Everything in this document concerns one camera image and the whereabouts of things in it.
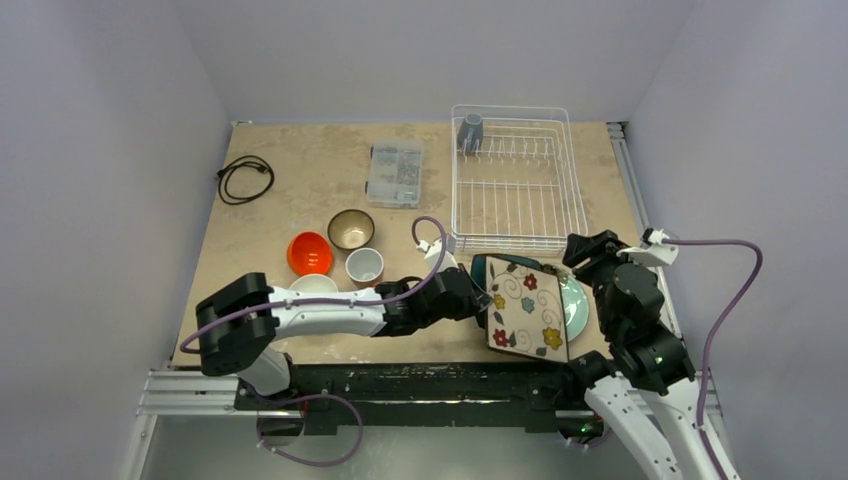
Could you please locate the pink flowered mug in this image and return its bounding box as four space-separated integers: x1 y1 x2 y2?
345 247 385 288

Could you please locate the black coiled cable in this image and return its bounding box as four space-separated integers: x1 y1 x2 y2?
215 154 276 207

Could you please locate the square floral plate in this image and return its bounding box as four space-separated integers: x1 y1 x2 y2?
485 259 570 363

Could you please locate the white wire dish rack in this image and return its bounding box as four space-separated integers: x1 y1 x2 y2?
451 104 588 257

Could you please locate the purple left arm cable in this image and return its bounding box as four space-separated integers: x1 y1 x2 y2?
178 215 450 468

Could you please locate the brown rimmed beige bowl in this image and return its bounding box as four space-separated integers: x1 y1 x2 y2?
327 209 376 251

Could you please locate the orange bowl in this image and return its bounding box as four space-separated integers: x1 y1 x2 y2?
286 231 334 276

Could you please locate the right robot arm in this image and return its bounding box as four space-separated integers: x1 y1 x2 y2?
561 229 739 479

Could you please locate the white bowl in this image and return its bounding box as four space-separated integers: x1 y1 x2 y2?
288 274 339 293

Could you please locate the light green round plate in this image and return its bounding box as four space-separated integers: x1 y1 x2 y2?
559 275 590 342

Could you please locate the clear plastic screw box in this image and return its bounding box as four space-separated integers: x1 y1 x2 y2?
365 139 425 209

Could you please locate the teal square plate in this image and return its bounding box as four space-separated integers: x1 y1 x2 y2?
469 253 543 289

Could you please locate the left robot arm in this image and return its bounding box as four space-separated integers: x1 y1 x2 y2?
180 267 493 409

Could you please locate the black table edge rail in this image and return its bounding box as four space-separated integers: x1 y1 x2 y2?
135 360 723 439

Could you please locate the grey printed mug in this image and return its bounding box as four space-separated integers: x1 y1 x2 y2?
456 112 484 155

